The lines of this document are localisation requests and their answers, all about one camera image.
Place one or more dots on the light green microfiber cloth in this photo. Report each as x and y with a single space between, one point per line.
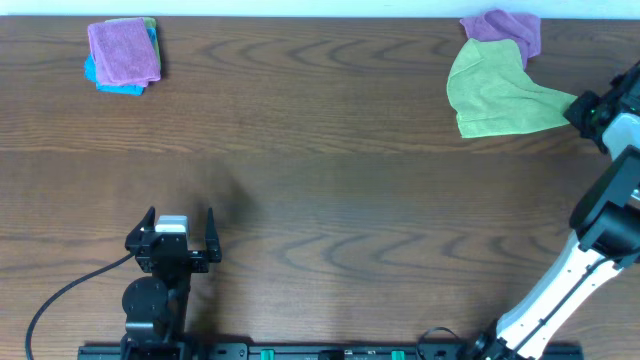
492 94

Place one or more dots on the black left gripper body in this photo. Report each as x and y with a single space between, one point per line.
173 254

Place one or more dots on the folded blue cloth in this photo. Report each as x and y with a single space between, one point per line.
90 72

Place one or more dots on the black mounting rail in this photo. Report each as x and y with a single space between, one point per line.
242 351

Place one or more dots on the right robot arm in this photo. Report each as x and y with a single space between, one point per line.
604 238

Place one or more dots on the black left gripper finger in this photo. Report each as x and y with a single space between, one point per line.
148 221
211 235

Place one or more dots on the folded pink cloth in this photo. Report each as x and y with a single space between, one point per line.
105 75

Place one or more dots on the crumpled purple cloth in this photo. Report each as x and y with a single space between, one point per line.
495 25

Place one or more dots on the folded green cloth in stack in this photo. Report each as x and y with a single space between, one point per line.
130 45

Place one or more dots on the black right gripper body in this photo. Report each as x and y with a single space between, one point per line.
582 113

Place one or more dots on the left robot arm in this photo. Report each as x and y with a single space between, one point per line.
156 304

